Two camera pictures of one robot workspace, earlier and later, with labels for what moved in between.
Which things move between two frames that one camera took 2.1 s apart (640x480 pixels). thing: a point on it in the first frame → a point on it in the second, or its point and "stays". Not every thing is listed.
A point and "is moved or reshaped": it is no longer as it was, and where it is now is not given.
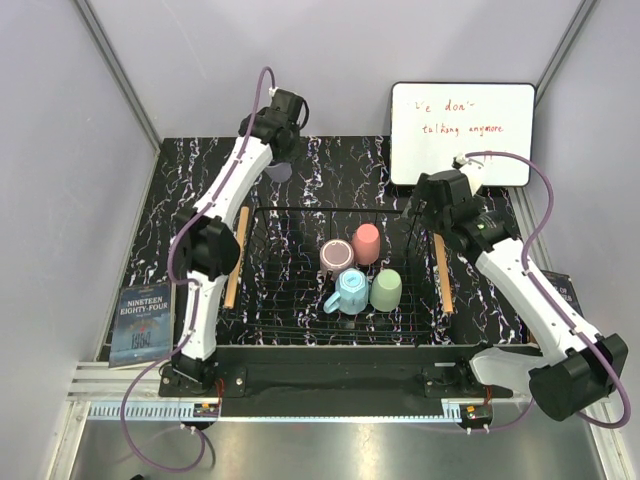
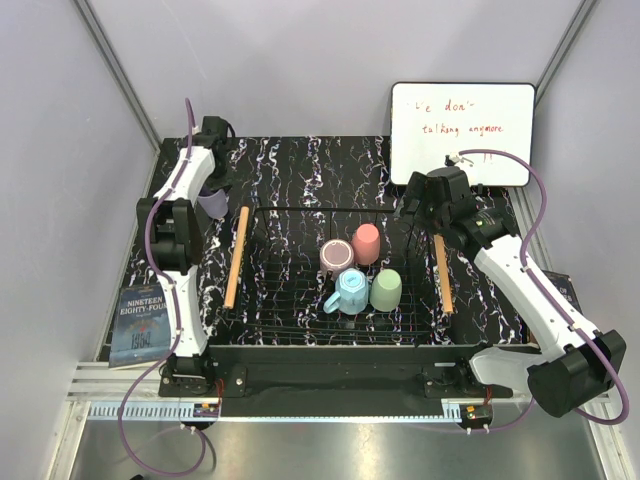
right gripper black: [421, 192] stays
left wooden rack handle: [231, 292] stays
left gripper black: [289, 155] → [223, 182]
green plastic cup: [386, 290] stays
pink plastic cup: [366, 243] stays
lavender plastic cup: [279, 173] is moved or reshaped
